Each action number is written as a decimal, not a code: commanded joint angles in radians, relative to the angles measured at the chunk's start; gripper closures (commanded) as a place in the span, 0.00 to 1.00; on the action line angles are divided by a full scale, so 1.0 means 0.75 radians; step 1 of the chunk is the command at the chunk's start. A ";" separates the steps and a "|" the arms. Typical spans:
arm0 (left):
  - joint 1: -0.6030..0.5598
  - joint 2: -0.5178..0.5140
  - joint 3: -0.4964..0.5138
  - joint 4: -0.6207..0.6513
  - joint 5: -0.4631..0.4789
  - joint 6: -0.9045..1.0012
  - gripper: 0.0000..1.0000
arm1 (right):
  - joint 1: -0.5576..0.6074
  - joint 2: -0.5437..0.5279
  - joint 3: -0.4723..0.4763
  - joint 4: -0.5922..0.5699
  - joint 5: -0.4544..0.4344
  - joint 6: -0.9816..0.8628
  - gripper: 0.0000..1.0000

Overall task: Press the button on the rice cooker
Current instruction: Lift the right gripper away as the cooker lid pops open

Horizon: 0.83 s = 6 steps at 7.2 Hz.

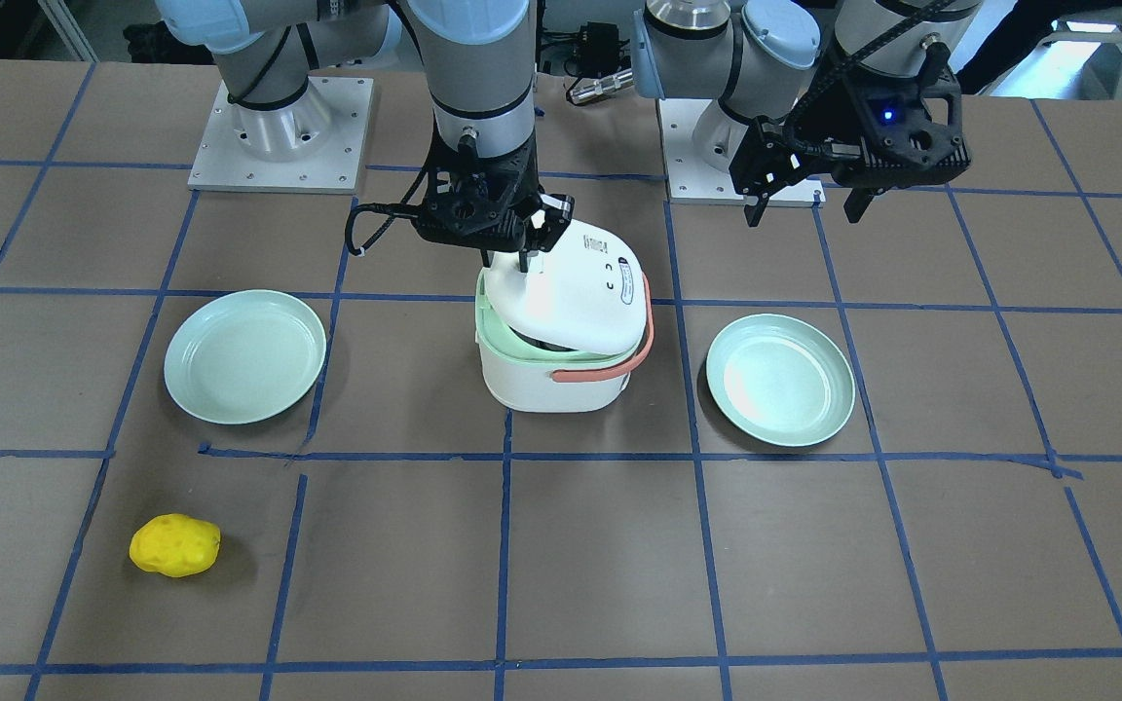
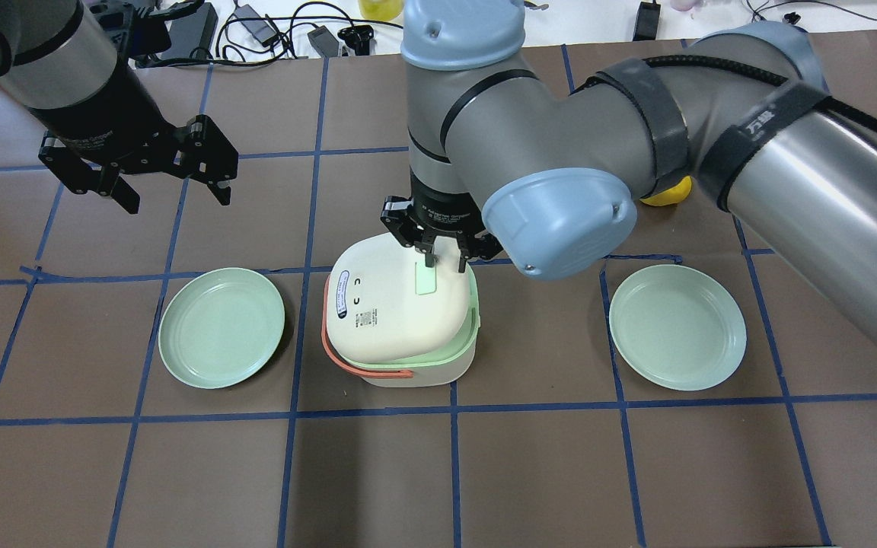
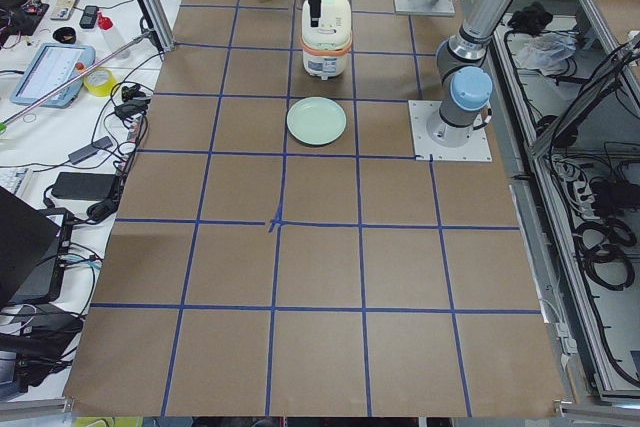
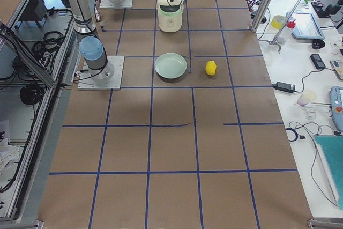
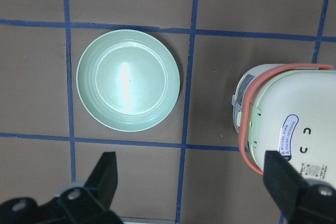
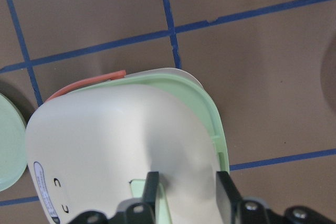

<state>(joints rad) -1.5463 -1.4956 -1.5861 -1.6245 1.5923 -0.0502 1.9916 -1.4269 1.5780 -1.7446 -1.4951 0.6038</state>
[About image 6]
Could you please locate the pale green round lid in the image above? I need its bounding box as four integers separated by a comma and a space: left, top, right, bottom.
1, 94, 27, 191

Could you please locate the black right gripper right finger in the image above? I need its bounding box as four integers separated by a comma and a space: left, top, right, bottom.
216, 171, 242, 210

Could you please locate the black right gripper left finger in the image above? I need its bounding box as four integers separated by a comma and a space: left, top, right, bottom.
142, 172, 160, 211

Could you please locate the white rice cooker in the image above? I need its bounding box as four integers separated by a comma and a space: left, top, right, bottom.
25, 68, 229, 223

